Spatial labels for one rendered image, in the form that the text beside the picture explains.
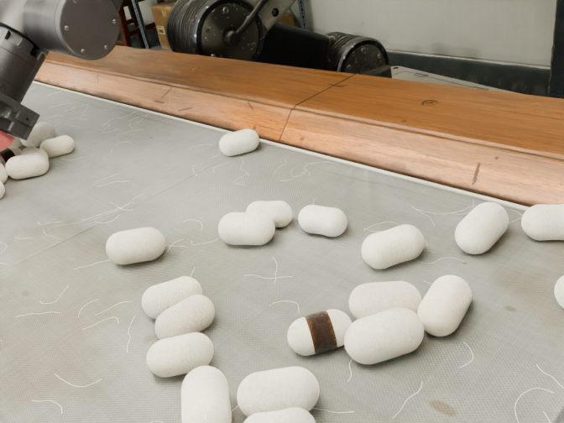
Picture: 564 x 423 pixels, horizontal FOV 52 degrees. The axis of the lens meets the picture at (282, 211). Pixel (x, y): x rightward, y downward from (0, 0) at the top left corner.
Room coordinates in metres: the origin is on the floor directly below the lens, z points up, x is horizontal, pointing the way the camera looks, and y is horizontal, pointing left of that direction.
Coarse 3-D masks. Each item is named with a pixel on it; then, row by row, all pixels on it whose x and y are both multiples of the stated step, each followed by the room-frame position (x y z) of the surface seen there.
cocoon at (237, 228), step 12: (228, 216) 0.32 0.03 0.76; (240, 216) 0.31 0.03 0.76; (252, 216) 0.31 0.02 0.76; (264, 216) 0.31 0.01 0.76; (228, 228) 0.31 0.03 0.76; (240, 228) 0.31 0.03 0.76; (252, 228) 0.30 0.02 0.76; (264, 228) 0.30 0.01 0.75; (228, 240) 0.31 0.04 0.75; (240, 240) 0.31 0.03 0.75; (252, 240) 0.30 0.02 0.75; (264, 240) 0.30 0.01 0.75
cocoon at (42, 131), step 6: (36, 126) 0.59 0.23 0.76; (42, 126) 0.59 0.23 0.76; (48, 126) 0.59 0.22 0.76; (36, 132) 0.58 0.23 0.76; (42, 132) 0.58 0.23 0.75; (48, 132) 0.59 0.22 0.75; (54, 132) 0.59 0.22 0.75; (30, 138) 0.57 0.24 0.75; (36, 138) 0.57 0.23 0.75; (42, 138) 0.58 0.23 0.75; (48, 138) 0.59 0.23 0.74; (24, 144) 0.57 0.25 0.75; (30, 144) 0.57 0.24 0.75; (36, 144) 0.57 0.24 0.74
